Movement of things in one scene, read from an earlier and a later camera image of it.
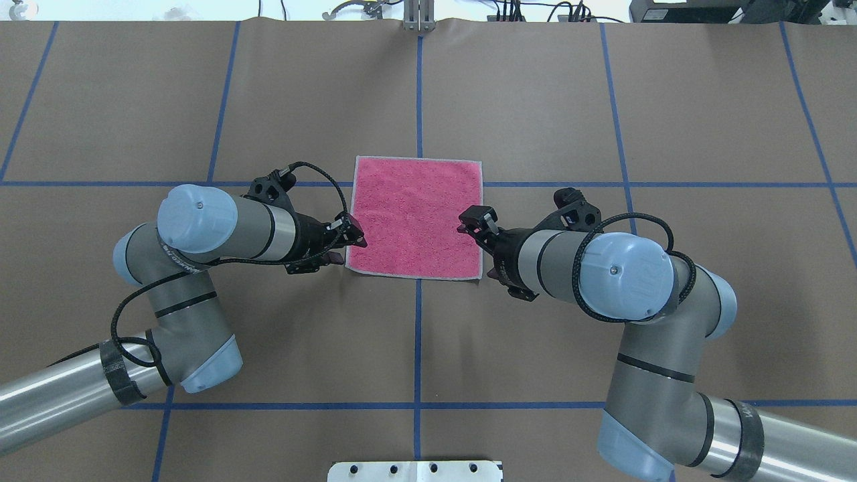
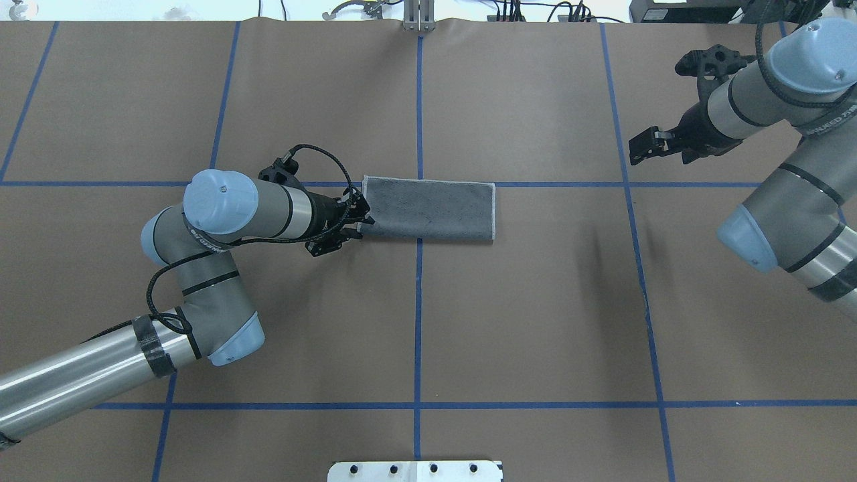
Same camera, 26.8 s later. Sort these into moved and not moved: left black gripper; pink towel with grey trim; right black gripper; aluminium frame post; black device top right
Moved: left black gripper; pink towel with grey trim; right black gripper
Not moved: aluminium frame post; black device top right
